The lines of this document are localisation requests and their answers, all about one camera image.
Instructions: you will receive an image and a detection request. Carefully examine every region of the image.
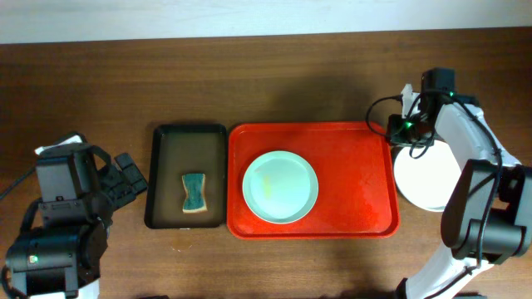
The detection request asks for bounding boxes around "white plate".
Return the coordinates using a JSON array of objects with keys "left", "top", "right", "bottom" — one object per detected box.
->
[{"left": 393, "top": 140, "right": 461, "bottom": 213}]

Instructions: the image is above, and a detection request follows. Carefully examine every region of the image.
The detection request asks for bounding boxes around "green and yellow sponge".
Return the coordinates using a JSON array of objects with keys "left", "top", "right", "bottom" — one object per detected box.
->
[{"left": 182, "top": 173, "right": 207, "bottom": 213}]

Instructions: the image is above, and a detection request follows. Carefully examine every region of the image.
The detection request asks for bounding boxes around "black rectangular tray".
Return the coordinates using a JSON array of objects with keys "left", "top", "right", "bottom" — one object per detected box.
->
[{"left": 145, "top": 124, "right": 227, "bottom": 229}]

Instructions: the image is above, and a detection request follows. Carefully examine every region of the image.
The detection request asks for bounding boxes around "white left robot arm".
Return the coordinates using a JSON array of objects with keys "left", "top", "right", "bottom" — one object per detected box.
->
[{"left": 1, "top": 149, "right": 148, "bottom": 298}]

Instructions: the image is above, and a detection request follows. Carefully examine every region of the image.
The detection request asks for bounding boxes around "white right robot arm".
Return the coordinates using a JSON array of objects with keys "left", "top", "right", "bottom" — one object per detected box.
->
[{"left": 387, "top": 85, "right": 531, "bottom": 298}]

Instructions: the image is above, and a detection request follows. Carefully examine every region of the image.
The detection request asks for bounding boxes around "light green plate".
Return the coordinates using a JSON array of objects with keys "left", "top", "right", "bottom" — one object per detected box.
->
[{"left": 242, "top": 150, "right": 319, "bottom": 224}]

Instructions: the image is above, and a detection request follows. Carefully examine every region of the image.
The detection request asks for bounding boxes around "red plastic tray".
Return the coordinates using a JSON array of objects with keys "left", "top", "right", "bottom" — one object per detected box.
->
[{"left": 227, "top": 122, "right": 400, "bottom": 240}]

